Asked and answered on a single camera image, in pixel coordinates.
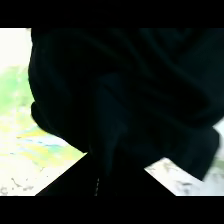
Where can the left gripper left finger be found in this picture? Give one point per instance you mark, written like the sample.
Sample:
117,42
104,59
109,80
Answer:
75,181

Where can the black garment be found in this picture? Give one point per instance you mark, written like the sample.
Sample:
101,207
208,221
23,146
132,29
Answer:
133,86

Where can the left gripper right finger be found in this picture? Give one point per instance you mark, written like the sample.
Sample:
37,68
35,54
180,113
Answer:
136,183

